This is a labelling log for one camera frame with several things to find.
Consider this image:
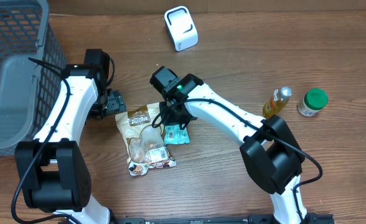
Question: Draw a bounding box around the teal tissue pack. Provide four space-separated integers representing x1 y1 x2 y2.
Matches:
164 124 190 145

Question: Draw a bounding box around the brown snack packet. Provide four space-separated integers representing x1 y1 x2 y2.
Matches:
115 103 176 176

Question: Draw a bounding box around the clear yellow liquid bottle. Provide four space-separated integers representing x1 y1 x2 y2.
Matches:
263 86 292 119

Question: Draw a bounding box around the green lid white jar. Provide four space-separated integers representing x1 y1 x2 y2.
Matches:
297 88 329 116

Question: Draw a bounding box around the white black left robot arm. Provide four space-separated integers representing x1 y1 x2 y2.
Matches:
11 49 126 223

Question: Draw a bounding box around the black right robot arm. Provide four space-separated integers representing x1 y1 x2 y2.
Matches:
150 67 307 223

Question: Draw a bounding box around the white barcode scanner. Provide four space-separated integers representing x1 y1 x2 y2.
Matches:
164 6 199 52

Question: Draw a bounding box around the grey plastic mesh basket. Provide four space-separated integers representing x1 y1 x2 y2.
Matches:
0 0 67 156

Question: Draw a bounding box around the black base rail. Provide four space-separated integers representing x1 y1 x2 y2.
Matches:
111 213 335 224

